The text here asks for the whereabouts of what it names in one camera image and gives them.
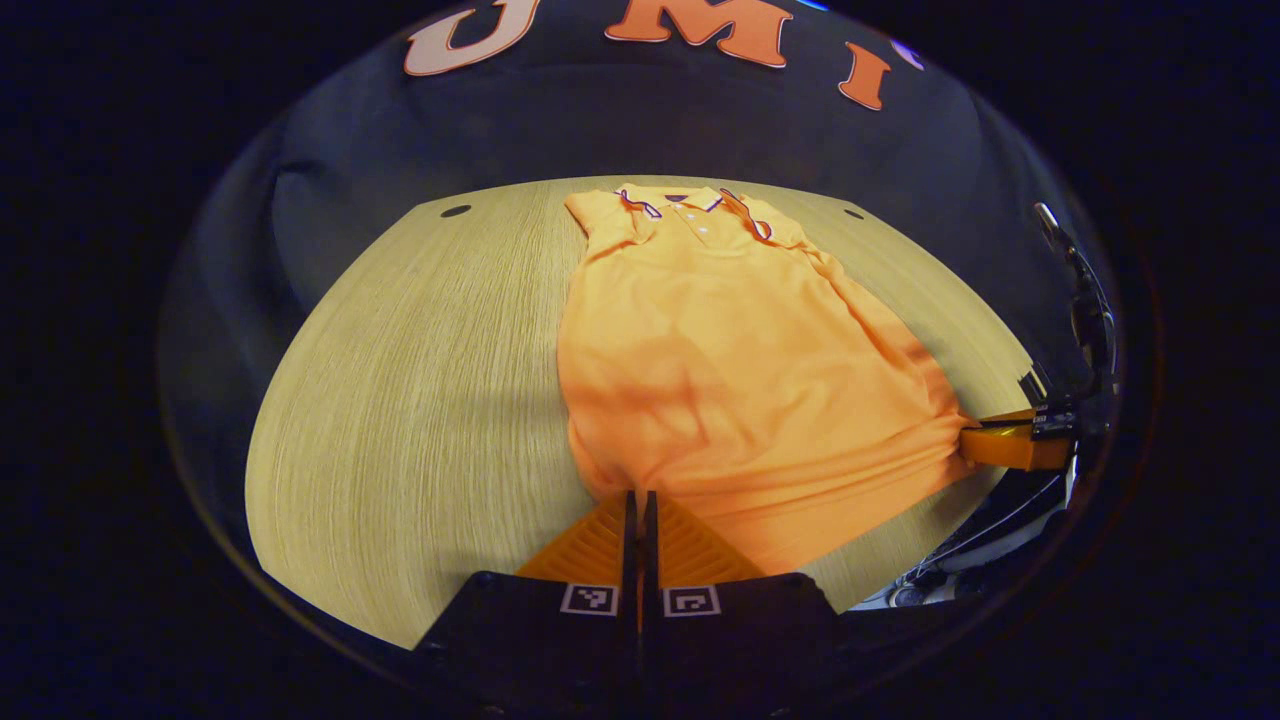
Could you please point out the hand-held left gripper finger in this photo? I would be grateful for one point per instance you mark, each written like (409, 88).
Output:
(650, 560)
(631, 560)

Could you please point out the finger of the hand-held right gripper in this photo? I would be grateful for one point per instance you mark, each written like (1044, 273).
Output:
(1010, 420)
(1010, 448)

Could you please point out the orange T-shirt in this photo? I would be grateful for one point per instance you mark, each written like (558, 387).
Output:
(740, 380)

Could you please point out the black bracket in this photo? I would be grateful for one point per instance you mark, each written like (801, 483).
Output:
(1032, 383)

